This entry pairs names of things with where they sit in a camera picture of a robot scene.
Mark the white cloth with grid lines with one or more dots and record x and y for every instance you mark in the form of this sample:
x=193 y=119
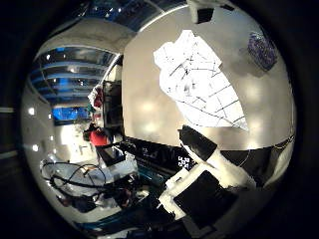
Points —
x=196 y=83

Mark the dark monitor screen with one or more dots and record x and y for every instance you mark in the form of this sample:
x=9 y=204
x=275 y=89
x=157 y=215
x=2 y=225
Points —
x=112 y=104

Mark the black white fiducial marker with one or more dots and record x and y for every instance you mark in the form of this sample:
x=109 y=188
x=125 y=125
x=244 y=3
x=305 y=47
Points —
x=183 y=162

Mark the person in red top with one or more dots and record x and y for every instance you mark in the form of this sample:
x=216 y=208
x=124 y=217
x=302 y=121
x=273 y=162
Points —
x=98 y=136

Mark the black laptop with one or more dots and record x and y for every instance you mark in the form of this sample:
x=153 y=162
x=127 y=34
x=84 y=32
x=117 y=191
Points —
x=110 y=154

